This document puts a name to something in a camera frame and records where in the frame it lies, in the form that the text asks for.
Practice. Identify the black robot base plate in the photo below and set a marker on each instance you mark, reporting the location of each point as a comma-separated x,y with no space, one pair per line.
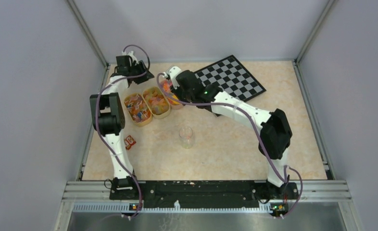
203,194

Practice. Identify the cream tray with gummies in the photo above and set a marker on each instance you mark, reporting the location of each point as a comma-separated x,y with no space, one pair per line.
157,102

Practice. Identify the clear glass jar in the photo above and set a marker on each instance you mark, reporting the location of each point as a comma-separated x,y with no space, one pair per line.
186,136

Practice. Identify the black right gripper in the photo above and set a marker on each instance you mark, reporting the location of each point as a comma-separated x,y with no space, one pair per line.
177,92

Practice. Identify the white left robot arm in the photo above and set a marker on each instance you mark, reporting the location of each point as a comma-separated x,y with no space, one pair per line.
109,119

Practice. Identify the black white chessboard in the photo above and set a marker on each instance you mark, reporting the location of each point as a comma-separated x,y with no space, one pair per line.
233,77

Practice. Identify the yellow tray with lollipops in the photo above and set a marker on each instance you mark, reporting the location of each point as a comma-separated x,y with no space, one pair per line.
138,110

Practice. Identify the red owl toy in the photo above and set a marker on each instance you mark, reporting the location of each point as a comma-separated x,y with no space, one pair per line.
129,141

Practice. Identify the pink tray with candies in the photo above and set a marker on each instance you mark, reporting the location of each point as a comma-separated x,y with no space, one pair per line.
171,97

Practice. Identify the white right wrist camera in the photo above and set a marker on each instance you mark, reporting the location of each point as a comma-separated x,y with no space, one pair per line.
171,74

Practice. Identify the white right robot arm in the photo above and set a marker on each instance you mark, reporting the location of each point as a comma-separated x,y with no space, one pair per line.
272,129

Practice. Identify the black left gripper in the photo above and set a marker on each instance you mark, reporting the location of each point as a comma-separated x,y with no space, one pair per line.
141,66

